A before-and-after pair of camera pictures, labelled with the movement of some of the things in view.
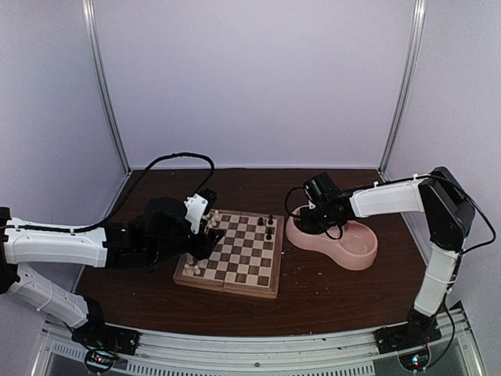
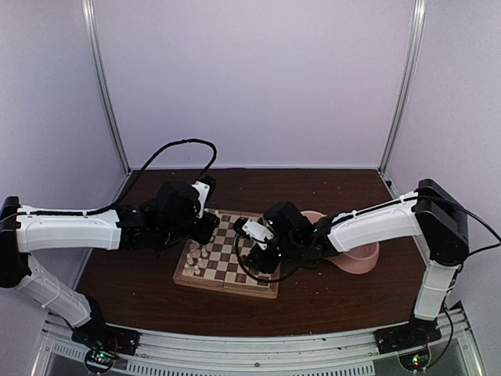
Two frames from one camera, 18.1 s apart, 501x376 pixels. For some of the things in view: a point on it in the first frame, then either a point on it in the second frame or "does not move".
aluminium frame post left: x=88 y=12 does not move
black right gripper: x=307 y=224 to x=261 y=262
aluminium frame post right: x=414 y=51 does not move
